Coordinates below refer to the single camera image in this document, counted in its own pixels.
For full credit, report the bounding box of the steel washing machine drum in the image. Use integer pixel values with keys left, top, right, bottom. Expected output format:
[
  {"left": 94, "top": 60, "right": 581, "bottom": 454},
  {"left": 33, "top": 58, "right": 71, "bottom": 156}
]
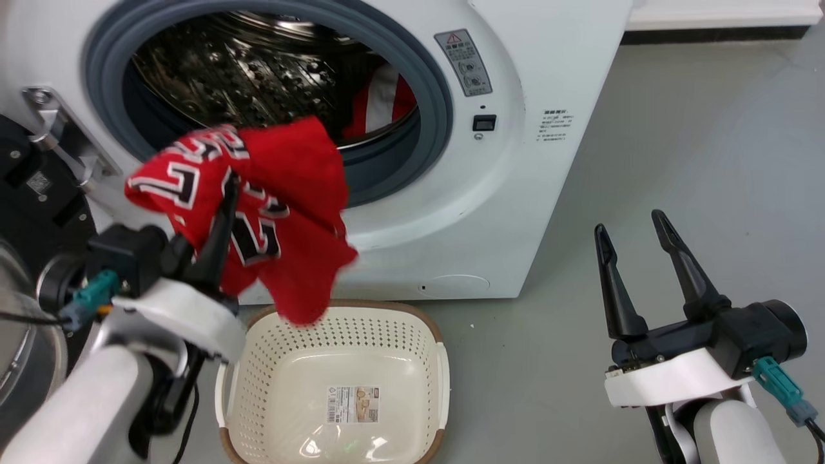
[{"left": 131, "top": 12, "right": 421, "bottom": 150}]

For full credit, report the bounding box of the white cabinet base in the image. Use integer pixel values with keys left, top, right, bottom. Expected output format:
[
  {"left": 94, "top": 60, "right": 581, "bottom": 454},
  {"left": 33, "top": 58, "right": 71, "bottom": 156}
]
[{"left": 621, "top": 0, "right": 825, "bottom": 45}]

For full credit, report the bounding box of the teal right cable connector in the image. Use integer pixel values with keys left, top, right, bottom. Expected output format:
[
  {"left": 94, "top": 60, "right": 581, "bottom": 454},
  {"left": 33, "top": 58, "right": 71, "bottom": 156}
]
[{"left": 752, "top": 356, "right": 820, "bottom": 427}]

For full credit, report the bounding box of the cream perforated laundry basket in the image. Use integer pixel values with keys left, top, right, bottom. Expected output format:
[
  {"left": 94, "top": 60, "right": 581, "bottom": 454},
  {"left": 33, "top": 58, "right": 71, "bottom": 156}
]
[{"left": 215, "top": 299, "right": 451, "bottom": 464}]

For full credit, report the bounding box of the teal cable connector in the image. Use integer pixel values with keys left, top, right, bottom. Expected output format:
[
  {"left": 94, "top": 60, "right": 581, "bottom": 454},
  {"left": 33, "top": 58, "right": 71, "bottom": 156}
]
[
  {"left": 752, "top": 356, "right": 820, "bottom": 427},
  {"left": 60, "top": 269, "right": 122, "bottom": 332}
]

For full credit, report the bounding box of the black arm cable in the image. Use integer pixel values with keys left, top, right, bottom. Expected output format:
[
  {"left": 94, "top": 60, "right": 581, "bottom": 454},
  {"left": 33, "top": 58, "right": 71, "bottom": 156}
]
[
  {"left": 0, "top": 309, "right": 72, "bottom": 325},
  {"left": 806, "top": 418, "right": 825, "bottom": 464}
]

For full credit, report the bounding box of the red and white garment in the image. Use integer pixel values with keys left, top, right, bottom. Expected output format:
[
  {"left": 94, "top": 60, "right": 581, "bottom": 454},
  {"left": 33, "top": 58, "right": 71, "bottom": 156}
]
[{"left": 342, "top": 63, "right": 418, "bottom": 140}]

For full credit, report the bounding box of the paper label with barcode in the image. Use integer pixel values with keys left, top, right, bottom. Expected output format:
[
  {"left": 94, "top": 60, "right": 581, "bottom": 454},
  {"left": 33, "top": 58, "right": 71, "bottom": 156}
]
[{"left": 326, "top": 385, "right": 381, "bottom": 425}]

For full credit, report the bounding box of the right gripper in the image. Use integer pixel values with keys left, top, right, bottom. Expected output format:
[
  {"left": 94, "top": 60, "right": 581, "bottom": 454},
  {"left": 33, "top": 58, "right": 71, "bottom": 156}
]
[{"left": 594, "top": 209, "right": 808, "bottom": 409}]

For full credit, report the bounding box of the white front-load washing machine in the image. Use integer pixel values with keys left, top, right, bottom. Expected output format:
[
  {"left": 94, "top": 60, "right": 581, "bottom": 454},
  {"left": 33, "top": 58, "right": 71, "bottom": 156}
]
[{"left": 0, "top": 0, "right": 634, "bottom": 305}]

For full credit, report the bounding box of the red basketball jersey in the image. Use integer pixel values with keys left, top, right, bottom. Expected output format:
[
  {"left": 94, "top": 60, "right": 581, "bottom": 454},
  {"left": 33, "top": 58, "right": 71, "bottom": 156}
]
[{"left": 124, "top": 115, "right": 359, "bottom": 326}]

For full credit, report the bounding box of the teal left cable connector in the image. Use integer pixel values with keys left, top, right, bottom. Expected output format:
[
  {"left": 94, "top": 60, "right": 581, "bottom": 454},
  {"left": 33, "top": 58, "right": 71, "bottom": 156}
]
[{"left": 60, "top": 269, "right": 122, "bottom": 332}]

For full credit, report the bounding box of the grey rubber door gasket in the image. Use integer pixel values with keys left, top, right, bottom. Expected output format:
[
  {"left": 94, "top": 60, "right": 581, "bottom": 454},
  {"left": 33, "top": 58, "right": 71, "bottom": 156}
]
[{"left": 82, "top": 0, "right": 454, "bottom": 209}]

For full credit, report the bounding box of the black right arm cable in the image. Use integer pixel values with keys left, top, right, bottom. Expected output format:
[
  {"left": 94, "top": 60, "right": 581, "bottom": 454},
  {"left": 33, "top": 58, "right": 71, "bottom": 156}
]
[{"left": 806, "top": 418, "right": 825, "bottom": 464}]

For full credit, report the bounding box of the dark round washing machine door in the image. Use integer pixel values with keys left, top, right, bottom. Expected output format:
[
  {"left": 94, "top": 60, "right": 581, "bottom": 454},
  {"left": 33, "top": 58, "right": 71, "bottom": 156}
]
[{"left": 0, "top": 115, "right": 99, "bottom": 445}]

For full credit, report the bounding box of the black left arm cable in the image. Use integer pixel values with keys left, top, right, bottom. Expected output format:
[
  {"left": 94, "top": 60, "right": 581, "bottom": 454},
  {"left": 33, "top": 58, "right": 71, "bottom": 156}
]
[{"left": 0, "top": 309, "right": 72, "bottom": 325}]

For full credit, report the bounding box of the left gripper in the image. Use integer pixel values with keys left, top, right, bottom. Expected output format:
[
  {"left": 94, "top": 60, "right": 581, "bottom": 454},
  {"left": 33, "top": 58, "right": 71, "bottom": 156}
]
[{"left": 86, "top": 174, "right": 248, "bottom": 363}]

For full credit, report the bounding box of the metal door hinge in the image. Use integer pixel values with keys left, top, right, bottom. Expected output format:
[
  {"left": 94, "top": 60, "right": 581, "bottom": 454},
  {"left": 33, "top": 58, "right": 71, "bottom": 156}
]
[{"left": 21, "top": 86, "right": 123, "bottom": 194}]

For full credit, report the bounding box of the grey warning sticker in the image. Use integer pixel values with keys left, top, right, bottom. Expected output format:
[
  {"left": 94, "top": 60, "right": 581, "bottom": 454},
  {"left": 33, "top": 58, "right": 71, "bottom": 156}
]
[{"left": 434, "top": 28, "right": 493, "bottom": 98}]

